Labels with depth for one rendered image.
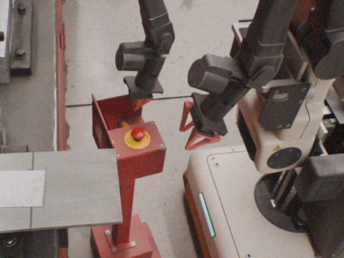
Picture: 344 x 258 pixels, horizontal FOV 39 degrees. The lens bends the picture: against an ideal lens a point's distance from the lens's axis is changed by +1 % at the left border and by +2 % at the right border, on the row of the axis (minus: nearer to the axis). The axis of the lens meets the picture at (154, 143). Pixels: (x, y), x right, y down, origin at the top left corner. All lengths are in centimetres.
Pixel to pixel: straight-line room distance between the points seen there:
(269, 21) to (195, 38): 209
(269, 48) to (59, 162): 47
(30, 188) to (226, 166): 113
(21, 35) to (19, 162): 53
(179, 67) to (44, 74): 146
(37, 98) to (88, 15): 178
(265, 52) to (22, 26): 81
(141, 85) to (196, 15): 186
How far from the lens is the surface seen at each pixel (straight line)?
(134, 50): 125
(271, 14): 88
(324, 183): 149
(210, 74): 93
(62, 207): 97
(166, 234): 209
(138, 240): 193
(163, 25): 124
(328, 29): 95
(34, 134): 125
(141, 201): 216
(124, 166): 135
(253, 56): 92
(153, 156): 136
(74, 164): 103
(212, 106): 100
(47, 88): 136
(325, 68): 99
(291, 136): 140
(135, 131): 133
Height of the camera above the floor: 182
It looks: 51 degrees down
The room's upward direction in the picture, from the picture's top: 8 degrees clockwise
